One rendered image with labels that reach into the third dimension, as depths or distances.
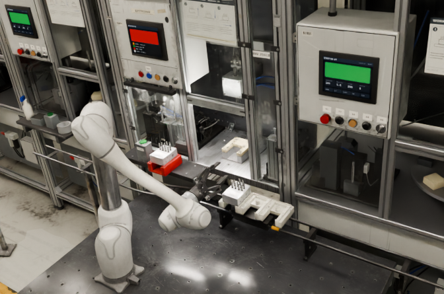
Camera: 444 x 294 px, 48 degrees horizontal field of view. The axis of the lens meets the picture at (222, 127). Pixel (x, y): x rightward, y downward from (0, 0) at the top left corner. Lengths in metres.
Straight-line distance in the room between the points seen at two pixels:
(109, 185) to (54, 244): 1.65
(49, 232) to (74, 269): 1.47
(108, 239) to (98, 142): 0.50
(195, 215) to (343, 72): 0.87
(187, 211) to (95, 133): 0.52
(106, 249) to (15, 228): 2.00
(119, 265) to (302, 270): 0.86
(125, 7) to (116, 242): 1.20
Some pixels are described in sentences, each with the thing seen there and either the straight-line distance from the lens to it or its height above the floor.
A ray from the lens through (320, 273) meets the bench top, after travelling 2.47.
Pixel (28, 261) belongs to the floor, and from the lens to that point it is 3.96.
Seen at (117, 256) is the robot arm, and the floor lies 0.87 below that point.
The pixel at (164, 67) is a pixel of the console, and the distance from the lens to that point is 2.66.
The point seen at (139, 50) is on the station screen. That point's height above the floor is 1.57.
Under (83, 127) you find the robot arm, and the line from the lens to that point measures 2.11.
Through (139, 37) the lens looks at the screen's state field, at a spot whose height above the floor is 1.64.
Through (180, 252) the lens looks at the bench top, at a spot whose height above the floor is 0.68.
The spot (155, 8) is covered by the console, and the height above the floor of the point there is 1.80.
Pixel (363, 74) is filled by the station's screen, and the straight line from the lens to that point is 2.06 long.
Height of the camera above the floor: 2.44
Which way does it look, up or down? 29 degrees down
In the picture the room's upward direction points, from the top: 6 degrees counter-clockwise
